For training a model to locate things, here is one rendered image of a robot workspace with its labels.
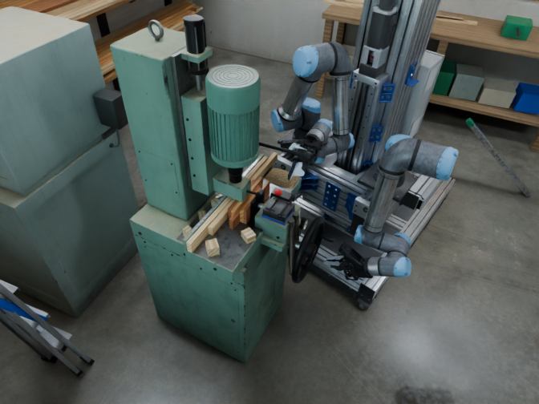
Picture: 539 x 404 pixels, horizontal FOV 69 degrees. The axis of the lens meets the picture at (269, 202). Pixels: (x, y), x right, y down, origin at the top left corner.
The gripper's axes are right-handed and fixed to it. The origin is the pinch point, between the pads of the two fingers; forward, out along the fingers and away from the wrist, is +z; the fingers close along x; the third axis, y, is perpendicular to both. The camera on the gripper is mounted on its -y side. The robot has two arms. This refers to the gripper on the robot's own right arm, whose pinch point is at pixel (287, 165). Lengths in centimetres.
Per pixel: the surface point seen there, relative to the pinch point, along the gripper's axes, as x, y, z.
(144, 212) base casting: 27, -56, 27
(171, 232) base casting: 27, -38, 31
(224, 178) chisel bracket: 4.5, -20.9, 13.6
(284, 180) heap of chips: 16.3, -5.3, -9.3
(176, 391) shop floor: 108, -28, 61
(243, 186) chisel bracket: 4.9, -12.0, 13.9
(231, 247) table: 18.8, -6.9, 32.7
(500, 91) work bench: 71, 84, -276
